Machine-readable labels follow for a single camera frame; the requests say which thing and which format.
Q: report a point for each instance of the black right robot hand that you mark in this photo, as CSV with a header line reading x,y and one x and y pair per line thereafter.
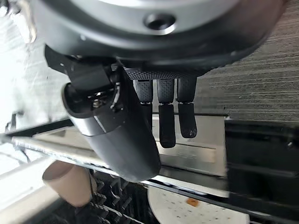
x,y
130,140

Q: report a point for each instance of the beige ceramic mug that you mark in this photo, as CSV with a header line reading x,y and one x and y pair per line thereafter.
x,y
66,184

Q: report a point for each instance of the white speckled plate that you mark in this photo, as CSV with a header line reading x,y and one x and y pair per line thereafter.
x,y
196,210

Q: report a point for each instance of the black dishwasher rack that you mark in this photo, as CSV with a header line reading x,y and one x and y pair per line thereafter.
x,y
112,200

